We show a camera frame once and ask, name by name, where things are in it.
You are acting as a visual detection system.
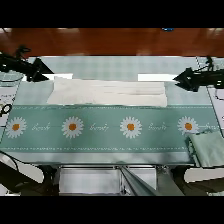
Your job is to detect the white T-shirt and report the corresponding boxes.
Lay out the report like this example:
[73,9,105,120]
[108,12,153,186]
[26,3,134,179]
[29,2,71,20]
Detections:
[46,76,169,108]

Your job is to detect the pale green garment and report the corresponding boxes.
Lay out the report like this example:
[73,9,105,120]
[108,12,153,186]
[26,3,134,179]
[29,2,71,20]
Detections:
[185,130,224,171]

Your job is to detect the silver frame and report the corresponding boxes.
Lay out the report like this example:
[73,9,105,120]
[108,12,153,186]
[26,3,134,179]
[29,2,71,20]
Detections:
[0,161,224,197]

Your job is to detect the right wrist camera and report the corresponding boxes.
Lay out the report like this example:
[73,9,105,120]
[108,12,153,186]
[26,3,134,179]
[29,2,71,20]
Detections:
[203,54,217,72]

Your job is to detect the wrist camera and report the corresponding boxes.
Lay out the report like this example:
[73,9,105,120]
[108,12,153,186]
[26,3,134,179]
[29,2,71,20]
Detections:
[203,54,217,72]
[14,44,33,60]

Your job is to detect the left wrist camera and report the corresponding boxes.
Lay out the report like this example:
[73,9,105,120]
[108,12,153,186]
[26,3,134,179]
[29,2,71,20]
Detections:
[14,44,33,60]

